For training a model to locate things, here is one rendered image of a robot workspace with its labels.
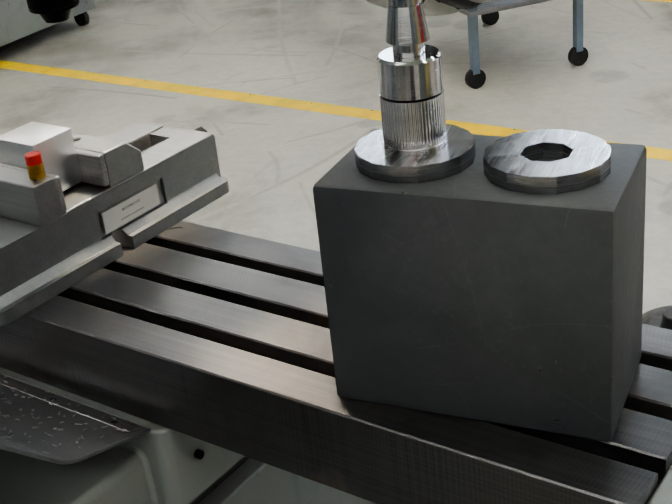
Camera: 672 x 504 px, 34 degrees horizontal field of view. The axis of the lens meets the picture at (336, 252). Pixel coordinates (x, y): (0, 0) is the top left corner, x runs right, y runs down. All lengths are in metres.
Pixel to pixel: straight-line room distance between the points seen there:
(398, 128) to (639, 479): 0.30
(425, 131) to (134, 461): 0.45
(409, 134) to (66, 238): 0.46
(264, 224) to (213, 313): 2.39
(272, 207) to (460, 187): 2.77
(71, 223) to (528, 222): 0.54
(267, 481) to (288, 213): 2.30
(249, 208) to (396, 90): 2.77
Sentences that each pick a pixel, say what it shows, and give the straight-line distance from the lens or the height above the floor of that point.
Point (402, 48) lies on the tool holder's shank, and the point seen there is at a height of 1.20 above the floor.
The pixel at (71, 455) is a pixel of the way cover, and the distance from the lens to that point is 0.99.
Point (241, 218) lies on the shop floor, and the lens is 3.49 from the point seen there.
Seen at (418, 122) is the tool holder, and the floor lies 1.15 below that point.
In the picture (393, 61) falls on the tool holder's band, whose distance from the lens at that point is 0.79.
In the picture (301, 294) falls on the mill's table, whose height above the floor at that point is 0.93.
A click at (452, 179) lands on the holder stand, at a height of 1.11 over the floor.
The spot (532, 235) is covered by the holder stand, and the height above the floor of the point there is 1.09.
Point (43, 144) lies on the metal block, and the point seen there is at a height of 1.06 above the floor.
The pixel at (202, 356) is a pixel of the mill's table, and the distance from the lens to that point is 0.98.
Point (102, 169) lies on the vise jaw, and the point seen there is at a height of 1.02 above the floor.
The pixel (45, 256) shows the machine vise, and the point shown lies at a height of 0.96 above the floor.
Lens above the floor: 1.43
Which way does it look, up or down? 27 degrees down
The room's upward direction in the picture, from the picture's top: 6 degrees counter-clockwise
